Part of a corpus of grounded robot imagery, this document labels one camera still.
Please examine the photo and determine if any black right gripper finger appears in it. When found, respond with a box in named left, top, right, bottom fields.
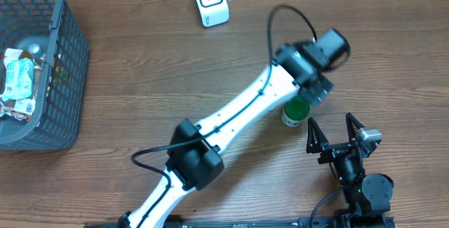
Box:
left=306, top=117, right=329, bottom=154
left=345, top=112, right=364, bottom=142

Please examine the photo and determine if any green lid white jar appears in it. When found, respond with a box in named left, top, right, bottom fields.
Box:
left=281, top=95, right=310, bottom=127

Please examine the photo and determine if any yellow liquid bottle silver cap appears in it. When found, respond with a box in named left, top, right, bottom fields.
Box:
left=15, top=36, right=49, bottom=69

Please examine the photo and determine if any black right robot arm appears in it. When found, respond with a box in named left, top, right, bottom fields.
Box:
left=300, top=113, right=396, bottom=228

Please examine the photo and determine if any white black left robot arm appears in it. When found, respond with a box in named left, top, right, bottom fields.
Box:
left=117, top=29, right=350, bottom=227

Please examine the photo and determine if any white barcode scanner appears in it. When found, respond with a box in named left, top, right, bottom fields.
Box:
left=196, top=0, right=229, bottom=27

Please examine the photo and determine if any grey plastic mesh basket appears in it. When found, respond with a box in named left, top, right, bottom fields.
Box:
left=1, top=0, right=90, bottom=150

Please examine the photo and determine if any teal packet in basket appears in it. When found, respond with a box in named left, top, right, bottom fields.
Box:
left=1, top=58, right=34, bottom=101

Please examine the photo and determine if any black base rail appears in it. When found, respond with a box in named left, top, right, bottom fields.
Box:
left=84, top=217, right=396, bottom=228

